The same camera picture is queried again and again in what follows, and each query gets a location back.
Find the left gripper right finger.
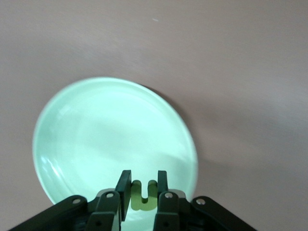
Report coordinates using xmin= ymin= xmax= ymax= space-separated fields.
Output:
xmin=154 ymin=170 xmax=258 ymax=231

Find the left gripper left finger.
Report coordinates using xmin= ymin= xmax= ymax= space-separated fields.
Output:
xmin=9 ymin=170 xmax=132 ymax=231

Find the green letter u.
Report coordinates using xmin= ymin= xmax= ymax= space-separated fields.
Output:
xmin=130 ymin=180 xmax=159 ymax=212

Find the green plate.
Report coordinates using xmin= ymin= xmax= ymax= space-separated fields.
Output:
xmin=32 ymin=76 xmax=199 ymax=231

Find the brown table cover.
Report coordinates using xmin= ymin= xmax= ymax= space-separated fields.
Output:
xmin=0 ymin=0 xmax=308 ymax=231

